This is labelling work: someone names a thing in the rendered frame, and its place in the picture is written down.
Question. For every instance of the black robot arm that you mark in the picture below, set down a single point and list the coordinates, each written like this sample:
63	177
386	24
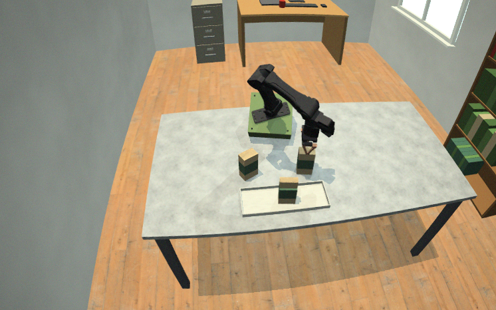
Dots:
265	80

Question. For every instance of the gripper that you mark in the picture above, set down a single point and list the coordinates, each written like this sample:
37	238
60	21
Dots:
306	138

